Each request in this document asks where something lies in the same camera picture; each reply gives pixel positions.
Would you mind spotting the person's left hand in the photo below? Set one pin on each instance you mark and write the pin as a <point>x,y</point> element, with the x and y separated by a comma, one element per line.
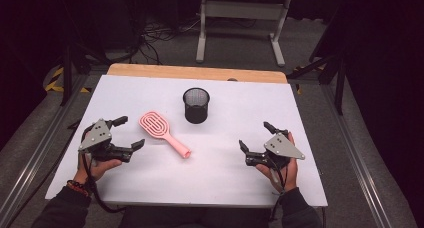
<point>98,170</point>

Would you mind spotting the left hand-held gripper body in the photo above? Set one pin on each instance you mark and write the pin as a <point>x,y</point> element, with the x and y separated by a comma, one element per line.
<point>96,136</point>

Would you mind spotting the pink hairbrush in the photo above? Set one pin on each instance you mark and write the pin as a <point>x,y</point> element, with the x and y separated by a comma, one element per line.
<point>156,125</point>

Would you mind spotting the white metal desk frame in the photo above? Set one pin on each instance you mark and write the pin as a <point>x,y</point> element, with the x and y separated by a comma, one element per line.
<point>245,10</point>

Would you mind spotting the black metal stand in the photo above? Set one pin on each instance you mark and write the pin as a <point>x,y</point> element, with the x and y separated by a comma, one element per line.
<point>339,88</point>
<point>67,74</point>

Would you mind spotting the aluminium floor rail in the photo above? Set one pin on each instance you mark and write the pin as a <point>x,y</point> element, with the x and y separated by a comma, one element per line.
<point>37,154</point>
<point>355,154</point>

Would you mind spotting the black mesh cup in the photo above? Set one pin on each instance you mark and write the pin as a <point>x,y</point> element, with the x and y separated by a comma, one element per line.
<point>196,113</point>

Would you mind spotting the person's right hand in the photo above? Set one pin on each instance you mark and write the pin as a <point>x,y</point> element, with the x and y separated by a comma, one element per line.
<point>289,176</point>

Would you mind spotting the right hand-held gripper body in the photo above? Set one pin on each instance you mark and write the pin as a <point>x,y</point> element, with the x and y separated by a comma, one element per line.
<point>281,148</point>

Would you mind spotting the yellow black hazard tape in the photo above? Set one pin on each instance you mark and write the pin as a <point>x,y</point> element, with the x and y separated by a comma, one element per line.
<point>55,83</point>

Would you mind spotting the white table mat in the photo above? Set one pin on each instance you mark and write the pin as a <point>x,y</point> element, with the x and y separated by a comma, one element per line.
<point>213,181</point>

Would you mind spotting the wooden table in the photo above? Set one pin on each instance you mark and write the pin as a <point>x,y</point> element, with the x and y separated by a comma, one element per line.
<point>186,72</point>

